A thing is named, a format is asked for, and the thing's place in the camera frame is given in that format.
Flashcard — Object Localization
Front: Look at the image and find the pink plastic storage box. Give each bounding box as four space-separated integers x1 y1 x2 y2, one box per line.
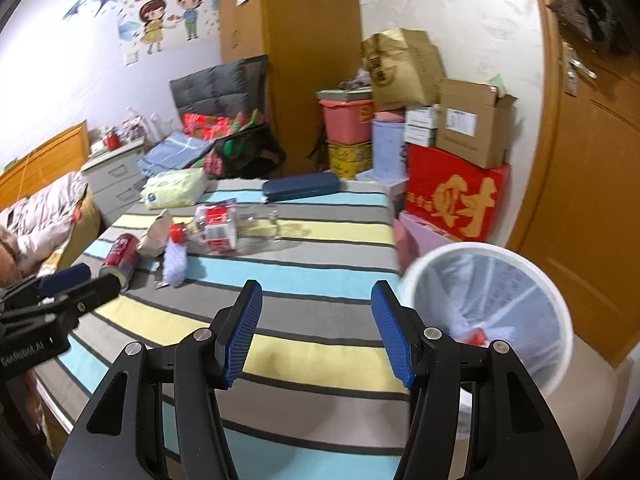
320 99 376 146

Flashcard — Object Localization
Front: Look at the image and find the translucent bin liner bag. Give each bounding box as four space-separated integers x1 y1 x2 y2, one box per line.
410 252 563 376

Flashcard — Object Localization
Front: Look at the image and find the white small box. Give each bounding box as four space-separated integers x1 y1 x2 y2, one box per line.
404 106 441 128
402 125 440 147

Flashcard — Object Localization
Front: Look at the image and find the red drink can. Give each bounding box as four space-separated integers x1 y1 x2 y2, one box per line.
99 233 142 291

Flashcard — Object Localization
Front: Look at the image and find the black bag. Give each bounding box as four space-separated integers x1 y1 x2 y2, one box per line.
205 125 287 179

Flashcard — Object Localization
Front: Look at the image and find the green tissue pack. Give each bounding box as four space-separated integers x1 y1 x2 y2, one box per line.
141 167 210 209

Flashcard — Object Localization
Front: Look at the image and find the grey padded chair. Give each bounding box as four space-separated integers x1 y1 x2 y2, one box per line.
169 55 271 121

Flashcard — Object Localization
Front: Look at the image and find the yellow bed sheet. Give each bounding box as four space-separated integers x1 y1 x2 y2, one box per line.
55 195 103 271

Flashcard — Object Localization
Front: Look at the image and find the wooden door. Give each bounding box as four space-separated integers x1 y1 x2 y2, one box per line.
527 0 640 366

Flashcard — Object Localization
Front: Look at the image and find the wooden wardrobe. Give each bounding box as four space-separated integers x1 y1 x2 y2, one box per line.
217 0 363 181

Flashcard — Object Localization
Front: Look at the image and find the light blue cylinder box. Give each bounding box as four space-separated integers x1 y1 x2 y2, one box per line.
371 112 408 181

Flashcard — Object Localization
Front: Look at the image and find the brown fleece cloth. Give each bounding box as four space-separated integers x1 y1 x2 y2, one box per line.
0 225 23 286

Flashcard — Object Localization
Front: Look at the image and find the flat patterned box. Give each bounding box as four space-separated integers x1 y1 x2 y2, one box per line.
316 87 373 102

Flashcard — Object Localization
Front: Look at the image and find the wooden bed headboard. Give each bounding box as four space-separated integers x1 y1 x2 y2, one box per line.
0 120 91 206

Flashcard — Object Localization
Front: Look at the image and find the white plastic bin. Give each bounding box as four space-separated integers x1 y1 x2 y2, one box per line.
397 242 572 401

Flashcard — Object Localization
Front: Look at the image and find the yellow patterned box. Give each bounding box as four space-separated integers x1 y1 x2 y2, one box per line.
327 141 373 178

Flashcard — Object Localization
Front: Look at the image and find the open cardboard box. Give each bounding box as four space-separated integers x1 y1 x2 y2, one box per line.
437 78 518 170

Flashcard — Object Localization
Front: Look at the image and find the cartoon couple wall sticker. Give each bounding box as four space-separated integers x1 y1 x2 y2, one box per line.
137 0 206 56

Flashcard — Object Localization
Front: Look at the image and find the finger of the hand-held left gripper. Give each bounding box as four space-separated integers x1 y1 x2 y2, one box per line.
0 263 92 311
0 275 123 329

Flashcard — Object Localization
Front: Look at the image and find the red plaid bag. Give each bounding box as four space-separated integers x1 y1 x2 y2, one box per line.
182 112 241 141

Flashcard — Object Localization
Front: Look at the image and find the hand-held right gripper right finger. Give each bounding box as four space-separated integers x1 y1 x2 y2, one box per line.
370 280 581 480

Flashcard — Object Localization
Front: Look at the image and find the grey drawer cabinet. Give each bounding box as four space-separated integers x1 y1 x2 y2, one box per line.
81 140 147 228

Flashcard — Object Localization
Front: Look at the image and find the metal door handle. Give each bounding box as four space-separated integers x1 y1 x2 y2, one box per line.
564 42 598 95

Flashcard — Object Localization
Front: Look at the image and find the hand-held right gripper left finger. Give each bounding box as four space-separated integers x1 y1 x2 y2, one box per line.
50 280 264 480

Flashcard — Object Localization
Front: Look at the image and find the pink gift box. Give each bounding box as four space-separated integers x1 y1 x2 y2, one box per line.
394 210 471 273

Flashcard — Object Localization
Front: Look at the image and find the floral quilt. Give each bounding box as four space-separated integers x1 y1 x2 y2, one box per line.
0 171 90 266

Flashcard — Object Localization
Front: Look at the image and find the clear plastic bottle red label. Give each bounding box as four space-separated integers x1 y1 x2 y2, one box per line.
169 199 286 257

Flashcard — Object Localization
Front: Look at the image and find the blue plaid folded cloth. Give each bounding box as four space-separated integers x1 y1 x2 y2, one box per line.
137 132 213 173

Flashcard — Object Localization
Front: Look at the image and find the striped tablecloth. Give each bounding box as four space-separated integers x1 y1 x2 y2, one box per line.
32 177 416 480

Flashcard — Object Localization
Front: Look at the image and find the red gift box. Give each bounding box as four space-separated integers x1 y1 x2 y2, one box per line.
405 145 512 243

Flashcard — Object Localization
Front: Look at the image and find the gold paper bag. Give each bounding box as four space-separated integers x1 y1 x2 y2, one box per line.
361 28 446 112

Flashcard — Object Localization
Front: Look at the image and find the brown patterned handbag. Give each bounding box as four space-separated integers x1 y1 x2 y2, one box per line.
547 0 633 56

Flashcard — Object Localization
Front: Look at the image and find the beige paper bag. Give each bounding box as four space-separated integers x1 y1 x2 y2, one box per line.
136 210 174 257

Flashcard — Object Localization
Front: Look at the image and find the dark blue glasses case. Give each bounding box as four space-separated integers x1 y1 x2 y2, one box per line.
262 172 341 203

